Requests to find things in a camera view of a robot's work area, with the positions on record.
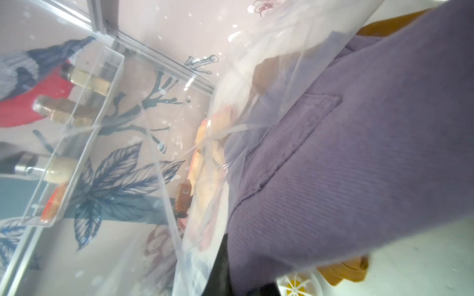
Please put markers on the clear plastic vacuum bag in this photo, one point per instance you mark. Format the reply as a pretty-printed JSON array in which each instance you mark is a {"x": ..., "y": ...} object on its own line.
[{"x": 122, "y": 149}]

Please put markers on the purple grey garment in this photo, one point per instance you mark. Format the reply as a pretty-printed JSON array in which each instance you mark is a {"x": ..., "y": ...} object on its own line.
[{"x": 379, "y": 147}]

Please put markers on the brown garment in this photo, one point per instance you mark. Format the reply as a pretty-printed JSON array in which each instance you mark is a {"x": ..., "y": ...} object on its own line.
[{"x": 353, "y": 270}]

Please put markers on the yellow spice jar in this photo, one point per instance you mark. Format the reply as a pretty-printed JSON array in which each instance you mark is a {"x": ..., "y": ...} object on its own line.
[{"x": 84, "y": 79}]

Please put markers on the brown spice jar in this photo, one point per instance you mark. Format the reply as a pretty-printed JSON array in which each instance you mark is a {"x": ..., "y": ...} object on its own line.
[{"x": 65, "y": 111}]

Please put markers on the black lid spice jar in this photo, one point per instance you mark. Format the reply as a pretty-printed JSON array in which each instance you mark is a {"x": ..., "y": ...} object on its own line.
[{"x": 27, "y": 166}]

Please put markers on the small red packet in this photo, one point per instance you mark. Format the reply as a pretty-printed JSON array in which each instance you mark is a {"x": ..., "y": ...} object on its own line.
[{"x": 53, "y": 205}]

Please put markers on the clear acrylic spice shelf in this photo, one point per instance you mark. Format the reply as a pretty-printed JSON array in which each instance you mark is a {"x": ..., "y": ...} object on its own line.
[{"x": 76, "y": 142}]

